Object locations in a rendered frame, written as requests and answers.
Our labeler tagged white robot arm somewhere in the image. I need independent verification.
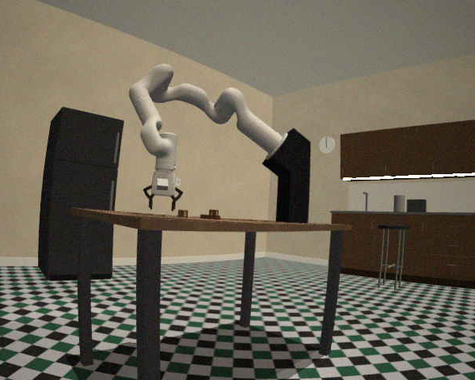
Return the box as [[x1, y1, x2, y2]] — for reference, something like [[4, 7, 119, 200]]
[[129, 64, 288, 171]]

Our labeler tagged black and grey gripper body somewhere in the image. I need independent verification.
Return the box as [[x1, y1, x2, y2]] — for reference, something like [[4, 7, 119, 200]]
[[151, 170, 175, 196]]

